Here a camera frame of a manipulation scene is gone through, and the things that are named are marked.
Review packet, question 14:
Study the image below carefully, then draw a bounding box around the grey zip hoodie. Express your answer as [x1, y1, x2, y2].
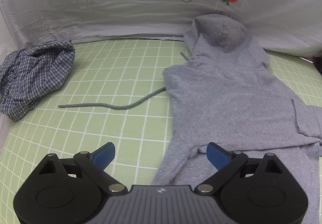
[58, 13, 322, 224]

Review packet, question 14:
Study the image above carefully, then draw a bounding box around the green grid mat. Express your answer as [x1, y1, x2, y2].
[0, 38, 322, 224]

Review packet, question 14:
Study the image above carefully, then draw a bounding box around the blue checked shirt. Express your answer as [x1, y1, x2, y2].
[1, 41, 75, 121]

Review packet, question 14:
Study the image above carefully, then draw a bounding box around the white printed carrot sheet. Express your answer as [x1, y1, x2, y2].
[1, 0, 321, 55]

